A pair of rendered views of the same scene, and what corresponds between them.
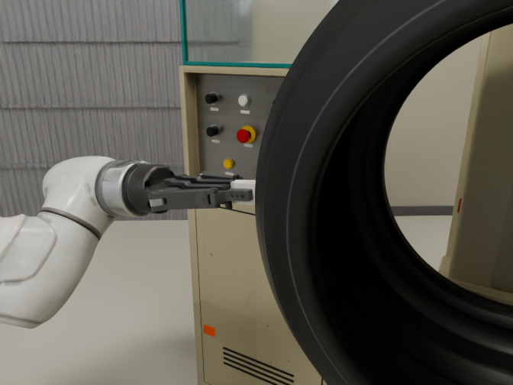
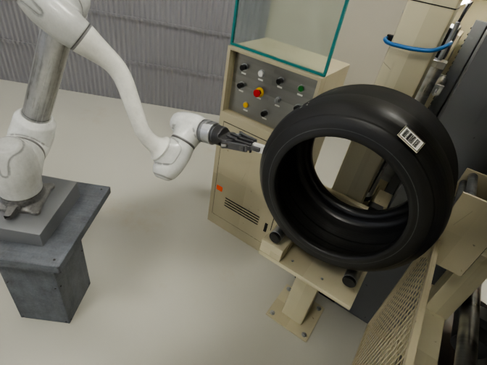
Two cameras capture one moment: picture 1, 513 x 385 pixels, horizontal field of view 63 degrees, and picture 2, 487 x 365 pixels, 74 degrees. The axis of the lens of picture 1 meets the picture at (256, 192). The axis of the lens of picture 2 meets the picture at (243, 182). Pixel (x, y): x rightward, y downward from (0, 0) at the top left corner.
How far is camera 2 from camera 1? 61 cm
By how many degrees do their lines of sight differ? 17
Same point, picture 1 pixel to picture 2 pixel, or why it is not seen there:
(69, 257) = (185, 157)
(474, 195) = (348, 160)
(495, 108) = not seen: hidden behind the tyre
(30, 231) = (172, 145)
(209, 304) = (222, 175)
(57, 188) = (180, 127)
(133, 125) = (179, 41)
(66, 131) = (132, 38)
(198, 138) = (231, 86)
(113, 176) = (205, 128)
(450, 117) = not seen: hidden behind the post
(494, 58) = not seen: hidden behind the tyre
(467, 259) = (340, 183)
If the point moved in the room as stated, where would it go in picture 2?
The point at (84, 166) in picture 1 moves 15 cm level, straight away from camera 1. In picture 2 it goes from (192, 120) to (185, 103)
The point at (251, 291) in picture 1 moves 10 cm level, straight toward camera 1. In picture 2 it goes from (246, 173) to (244, 182)
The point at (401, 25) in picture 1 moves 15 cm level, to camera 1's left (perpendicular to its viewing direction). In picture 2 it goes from (310, 129) to (255, 120)
